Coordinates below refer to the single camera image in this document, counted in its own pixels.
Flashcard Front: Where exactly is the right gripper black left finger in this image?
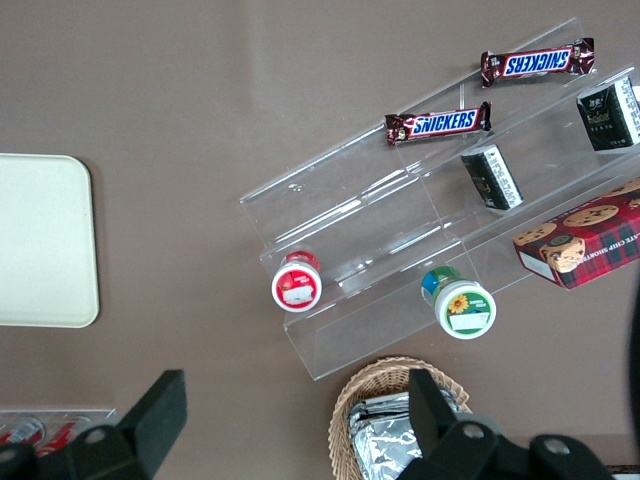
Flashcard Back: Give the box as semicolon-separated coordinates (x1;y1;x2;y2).
0;369;189;480

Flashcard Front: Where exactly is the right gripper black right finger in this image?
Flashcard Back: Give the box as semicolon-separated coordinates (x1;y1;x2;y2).
399;368;614;480

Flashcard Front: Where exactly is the light wicker basket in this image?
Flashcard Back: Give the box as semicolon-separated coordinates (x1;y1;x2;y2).
328;355;472;480

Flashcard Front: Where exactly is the cream plastic tray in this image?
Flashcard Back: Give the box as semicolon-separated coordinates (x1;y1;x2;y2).
0;153;100;329

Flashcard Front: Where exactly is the clear acrylic bottle rack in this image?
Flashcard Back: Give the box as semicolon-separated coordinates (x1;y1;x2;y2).
0;405;119;459

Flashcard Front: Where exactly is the silver foil packet stack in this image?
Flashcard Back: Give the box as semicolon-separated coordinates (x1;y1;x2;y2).
348;391;466;480

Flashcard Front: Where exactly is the green lidded cup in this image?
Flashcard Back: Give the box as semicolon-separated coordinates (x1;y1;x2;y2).
420;265;497;340

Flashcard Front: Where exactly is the red lidded cup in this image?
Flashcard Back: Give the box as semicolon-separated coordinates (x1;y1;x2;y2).
271;250;323;312

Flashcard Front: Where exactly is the clear acrylic tiered stand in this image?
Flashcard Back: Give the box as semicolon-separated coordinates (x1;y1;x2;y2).
238;17;640;382

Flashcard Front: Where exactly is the red tartan cookie box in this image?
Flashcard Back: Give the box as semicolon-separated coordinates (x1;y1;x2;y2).
513;177;640;290

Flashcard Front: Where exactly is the dark green small box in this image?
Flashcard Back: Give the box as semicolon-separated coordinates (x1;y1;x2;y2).
460;144;525;215
575;75;640;153

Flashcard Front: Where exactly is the Snickers chocolate bar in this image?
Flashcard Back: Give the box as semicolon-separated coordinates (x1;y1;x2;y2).
384;100;493;146
480;37;596;90

